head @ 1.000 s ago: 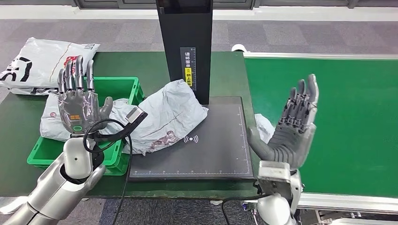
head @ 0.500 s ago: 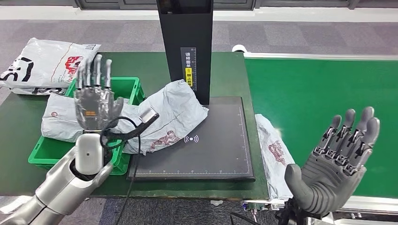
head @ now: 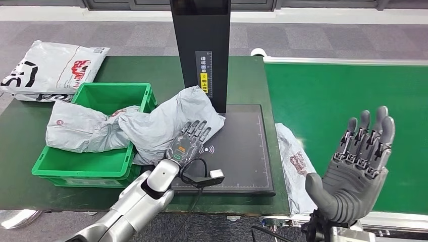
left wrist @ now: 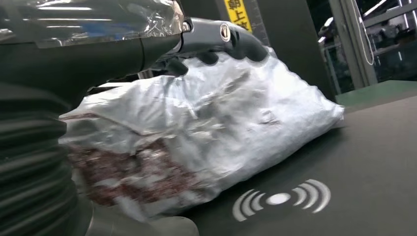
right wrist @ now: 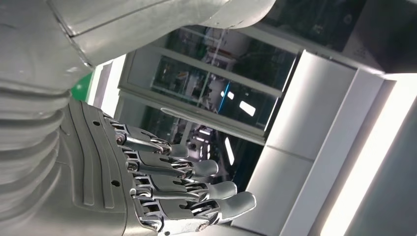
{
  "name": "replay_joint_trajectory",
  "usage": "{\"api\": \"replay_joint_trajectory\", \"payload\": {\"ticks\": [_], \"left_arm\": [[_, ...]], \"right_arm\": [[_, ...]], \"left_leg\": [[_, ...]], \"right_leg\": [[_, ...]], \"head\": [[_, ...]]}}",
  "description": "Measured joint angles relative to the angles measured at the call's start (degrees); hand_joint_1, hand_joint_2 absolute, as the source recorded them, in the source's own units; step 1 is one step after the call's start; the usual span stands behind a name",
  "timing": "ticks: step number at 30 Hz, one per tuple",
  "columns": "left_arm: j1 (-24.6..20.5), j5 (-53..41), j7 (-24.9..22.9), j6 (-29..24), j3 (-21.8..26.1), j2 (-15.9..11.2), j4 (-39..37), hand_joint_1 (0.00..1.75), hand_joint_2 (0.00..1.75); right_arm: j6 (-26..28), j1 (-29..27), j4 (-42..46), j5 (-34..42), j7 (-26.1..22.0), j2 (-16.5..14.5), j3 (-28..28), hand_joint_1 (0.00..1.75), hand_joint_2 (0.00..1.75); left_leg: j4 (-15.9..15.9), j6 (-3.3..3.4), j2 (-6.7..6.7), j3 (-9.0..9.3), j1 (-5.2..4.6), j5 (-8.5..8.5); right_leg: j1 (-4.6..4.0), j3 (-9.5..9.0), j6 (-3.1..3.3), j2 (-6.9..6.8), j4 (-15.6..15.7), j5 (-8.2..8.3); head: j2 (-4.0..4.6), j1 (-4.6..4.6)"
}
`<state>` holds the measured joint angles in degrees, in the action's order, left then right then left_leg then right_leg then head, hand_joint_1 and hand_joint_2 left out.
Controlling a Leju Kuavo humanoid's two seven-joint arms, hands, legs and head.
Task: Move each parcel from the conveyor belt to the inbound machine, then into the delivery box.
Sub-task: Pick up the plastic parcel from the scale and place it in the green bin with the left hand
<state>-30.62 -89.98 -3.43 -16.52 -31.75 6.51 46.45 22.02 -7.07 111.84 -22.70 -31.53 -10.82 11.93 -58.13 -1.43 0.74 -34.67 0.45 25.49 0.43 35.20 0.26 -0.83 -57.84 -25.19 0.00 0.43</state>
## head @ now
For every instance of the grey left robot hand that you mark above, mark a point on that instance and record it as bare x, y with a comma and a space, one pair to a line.
184, 147

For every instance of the flat white parcel underneath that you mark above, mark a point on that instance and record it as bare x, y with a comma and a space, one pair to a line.
40, 97

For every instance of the grey parcel with red print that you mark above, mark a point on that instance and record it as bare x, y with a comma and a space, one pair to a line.
294, 173

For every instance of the plain grey parcel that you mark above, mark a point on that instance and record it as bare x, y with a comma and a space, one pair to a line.
160, 127

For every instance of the white parcel with black print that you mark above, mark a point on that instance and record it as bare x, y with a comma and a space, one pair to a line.
50, 65

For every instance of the black yellow label sticker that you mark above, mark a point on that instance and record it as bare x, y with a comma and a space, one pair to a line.
204, 66

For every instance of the black inbound scanner machine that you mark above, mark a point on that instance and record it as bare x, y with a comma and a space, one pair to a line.
240, 157

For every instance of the chrome round base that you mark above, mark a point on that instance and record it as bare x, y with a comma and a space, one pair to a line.
16, 218

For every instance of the green plastic crate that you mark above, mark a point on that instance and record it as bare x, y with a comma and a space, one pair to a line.
83, 167

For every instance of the dark green table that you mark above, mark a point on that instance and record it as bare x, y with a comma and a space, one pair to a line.
16, 140

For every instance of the white conveyor roller end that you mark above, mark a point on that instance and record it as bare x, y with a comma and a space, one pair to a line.
258, 52

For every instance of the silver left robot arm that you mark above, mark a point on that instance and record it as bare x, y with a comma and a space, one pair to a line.
133, 207

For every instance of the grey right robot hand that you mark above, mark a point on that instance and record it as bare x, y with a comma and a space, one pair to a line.
351, 187

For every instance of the grey parcel with round logo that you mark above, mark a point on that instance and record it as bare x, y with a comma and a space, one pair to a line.
77, 130

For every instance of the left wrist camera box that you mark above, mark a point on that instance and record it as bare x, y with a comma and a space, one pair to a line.
210, 178

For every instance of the green conveyor belt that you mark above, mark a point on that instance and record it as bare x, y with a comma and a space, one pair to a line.
317, 93

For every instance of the white table foot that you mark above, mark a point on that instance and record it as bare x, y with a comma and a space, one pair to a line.
233, 218

